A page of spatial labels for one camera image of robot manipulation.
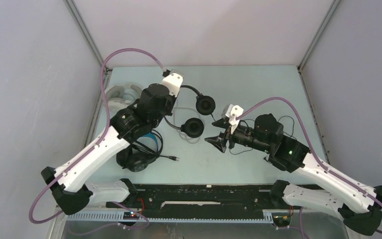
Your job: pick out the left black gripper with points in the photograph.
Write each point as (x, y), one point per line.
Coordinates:
(172, 99)

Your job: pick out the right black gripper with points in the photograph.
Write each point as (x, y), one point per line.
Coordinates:
(220, 141)

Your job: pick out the small black on-ear headphones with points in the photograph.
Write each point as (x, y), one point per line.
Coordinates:
(197, 112)

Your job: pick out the black headset with blue band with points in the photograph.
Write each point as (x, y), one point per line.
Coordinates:
(138, 156)

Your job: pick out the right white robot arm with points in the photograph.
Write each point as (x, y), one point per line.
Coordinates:
(357, 205)

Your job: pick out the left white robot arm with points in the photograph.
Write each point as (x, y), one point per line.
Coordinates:
(68, 182)

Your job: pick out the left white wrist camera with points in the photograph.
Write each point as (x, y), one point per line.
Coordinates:
(173, 81)

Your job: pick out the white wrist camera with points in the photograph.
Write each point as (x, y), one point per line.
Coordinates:
(232, 112)
(173, 81)

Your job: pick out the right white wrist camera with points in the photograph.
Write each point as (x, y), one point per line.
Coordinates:
(232, 112)

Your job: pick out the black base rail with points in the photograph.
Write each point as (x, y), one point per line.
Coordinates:
(204, 202)

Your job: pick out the right aluminium frame post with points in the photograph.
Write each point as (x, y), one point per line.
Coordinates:
(319, 33)

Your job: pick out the aluminium frame post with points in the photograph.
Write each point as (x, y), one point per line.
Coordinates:
(319, 33)
(83, 29)

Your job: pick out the left aluminium frame post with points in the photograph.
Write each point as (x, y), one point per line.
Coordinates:
(83, 29)

